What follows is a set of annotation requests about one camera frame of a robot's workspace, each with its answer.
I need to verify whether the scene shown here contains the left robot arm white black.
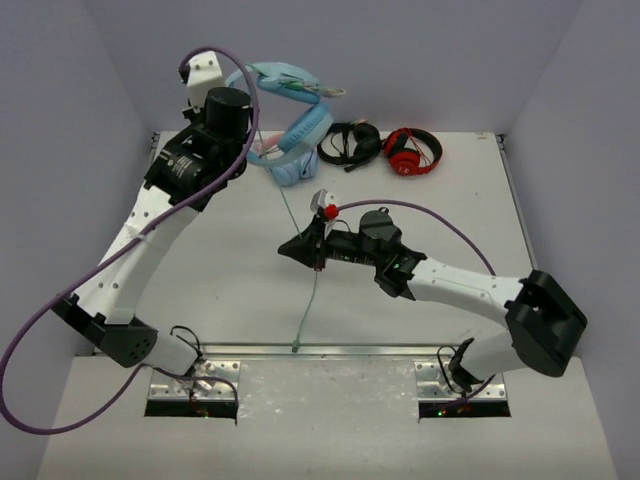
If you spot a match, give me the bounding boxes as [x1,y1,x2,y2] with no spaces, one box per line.
[52,87,253,376]

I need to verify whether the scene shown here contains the black headset with microphone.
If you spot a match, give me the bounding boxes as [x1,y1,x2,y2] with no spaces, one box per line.
[316,122,382,173]

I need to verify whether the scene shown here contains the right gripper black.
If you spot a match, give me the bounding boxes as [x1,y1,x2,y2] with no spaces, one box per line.
[280,215,383,273]

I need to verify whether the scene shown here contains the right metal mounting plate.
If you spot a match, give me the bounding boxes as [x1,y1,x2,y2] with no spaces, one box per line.
[414,356,507,403]

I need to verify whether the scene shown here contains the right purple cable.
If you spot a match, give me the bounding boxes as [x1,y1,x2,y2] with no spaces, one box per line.
[335,199,497,416]

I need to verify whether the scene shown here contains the pink blue cat-ear headphones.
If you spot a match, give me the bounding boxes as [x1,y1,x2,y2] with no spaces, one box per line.
[252,133,318,187]

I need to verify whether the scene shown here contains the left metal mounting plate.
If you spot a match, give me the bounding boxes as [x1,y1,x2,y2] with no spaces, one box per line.
[148,357,241,402]

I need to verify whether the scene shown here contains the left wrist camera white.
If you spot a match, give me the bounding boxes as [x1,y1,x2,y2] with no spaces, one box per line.
[178,49,224,110]

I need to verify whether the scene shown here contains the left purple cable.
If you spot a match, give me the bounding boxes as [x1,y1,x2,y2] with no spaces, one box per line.
[0,47,262,435]

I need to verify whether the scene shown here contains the metal mounting plate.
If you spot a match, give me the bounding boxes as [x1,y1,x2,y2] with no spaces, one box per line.
[414,356,507,403]
[148,357,241,402]

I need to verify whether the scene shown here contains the light blue headphones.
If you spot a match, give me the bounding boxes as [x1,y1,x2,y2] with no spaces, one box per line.
[245,62,346,168]

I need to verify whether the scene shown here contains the aluminium table edge rail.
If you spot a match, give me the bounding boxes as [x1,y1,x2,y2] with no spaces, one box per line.
[202,342,458,358]

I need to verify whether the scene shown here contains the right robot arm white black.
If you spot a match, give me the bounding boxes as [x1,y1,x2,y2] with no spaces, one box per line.
[278,208,588,393]

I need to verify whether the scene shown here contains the purple cable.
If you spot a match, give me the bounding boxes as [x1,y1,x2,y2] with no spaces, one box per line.
[335,199,497,416]
[0,47,262,435]

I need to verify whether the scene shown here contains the red black headphones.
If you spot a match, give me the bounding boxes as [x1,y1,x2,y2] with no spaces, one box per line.
[382,127,443,177]

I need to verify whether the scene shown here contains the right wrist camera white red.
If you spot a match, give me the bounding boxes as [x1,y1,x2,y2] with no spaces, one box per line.
[310,189,339,220]

